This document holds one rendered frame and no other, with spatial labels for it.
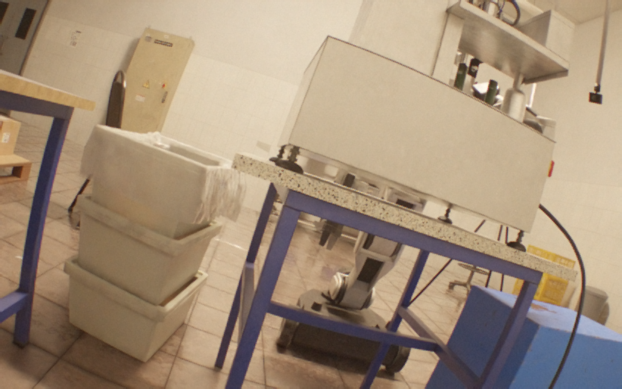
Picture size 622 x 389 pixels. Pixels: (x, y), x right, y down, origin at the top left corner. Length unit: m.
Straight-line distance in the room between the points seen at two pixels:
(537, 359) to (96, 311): 1.31
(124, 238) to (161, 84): 5.16
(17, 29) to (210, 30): 3.71
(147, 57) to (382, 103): 5.81
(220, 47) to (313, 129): 5.97
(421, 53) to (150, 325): 1.07
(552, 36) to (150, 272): 1.27
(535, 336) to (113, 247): 1.20
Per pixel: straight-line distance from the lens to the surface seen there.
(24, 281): 1.31
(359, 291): 2.18
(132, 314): 1.45
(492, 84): 1.38
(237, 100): 6.66
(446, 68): 1.01
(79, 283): 1.52
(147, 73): 6.54
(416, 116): 0.94
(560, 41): 1.14
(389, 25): 1.00
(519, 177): 1.05
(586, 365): 1.30
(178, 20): 7.04
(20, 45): 8.18
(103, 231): 1.43
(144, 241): 1.34
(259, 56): 6.76
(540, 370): 1.18
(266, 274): 0.82
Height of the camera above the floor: 0.76
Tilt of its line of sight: 1 degrees down
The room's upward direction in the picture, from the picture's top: 19 degrees clockwise
